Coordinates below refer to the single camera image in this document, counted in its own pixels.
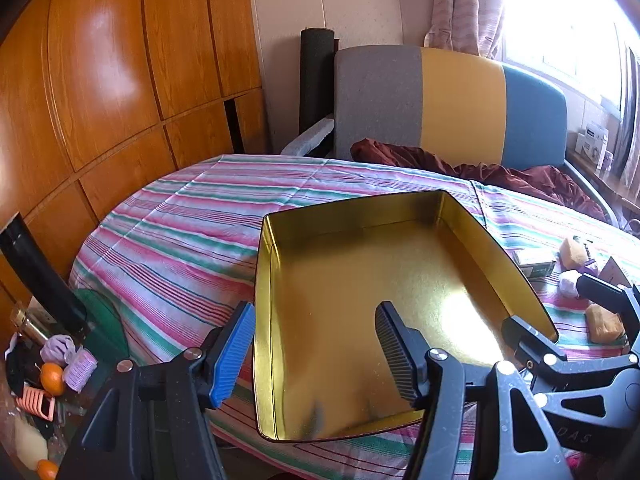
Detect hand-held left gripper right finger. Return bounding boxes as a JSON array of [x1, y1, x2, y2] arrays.
[[375, 301, 573, 480]]

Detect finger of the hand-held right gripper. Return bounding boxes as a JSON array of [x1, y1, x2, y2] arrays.
[[502, 315, 640, 461], [575, 275, 640, 351]]

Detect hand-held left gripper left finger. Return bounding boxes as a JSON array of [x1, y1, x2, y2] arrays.
[[55, 301, 257, 480]]

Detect green cracker packet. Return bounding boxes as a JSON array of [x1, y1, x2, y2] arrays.
[[512, 249, 558, 281]]

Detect gold-lined maroon tin box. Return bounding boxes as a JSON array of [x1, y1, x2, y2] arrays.
[[252, 190, 560, 443]]

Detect brown packet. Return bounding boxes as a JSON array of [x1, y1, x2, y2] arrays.
[[597, 256, 633, 288]]

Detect tan snack packet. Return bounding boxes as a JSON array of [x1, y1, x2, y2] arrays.
[[585, 304, 626, 345]]

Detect yellow snack packet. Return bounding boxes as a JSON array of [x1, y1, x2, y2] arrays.
[[559, 236, 593, 268]]

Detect wooden desk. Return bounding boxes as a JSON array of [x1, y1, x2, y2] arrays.
[[567, 152, 640, 231]]

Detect maroon blanket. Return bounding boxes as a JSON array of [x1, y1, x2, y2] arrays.
[[350, 138, 608, 211]]

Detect white carton box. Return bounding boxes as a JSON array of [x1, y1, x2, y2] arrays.
[[575, 122, 610, 166]]

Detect purple hair roller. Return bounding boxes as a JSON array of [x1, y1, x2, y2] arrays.
[[65, 349, 98, 392]]

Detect lavender hair claw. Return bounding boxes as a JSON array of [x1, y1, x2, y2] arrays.
[[41, 335, 76, 366]]

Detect patterned beige curtain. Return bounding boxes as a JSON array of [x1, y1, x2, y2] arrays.
[[424, 0, 507, 58], [612, 45, 640, 181]]

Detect black tube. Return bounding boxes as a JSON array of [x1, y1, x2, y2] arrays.
[[0, 220, 88, 333]]

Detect pink plastic hair clip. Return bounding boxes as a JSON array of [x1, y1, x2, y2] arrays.
[[17, 385, 56, 421]]

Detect gold-capped bottle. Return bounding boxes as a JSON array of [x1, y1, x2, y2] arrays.
[[10, 305, 51, 346]]

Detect black cloth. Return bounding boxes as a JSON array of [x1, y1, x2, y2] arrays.
[[5, 345, 43, 396]]

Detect cream bottle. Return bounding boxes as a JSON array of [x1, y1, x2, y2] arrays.
[[12, 417, 51, 471]]

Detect grey yellow blue armchair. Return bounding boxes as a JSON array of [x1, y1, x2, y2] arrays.
[[280, 45, 621, 226]]

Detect window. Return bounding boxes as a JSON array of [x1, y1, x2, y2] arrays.
[[500, 0, 640, 111]]

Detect black rolled mat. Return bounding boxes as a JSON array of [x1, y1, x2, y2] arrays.
[[299, 27, 335, 148]]

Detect wooden wardrobe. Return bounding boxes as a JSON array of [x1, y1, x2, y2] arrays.
[[0, 0, 273, 361]]

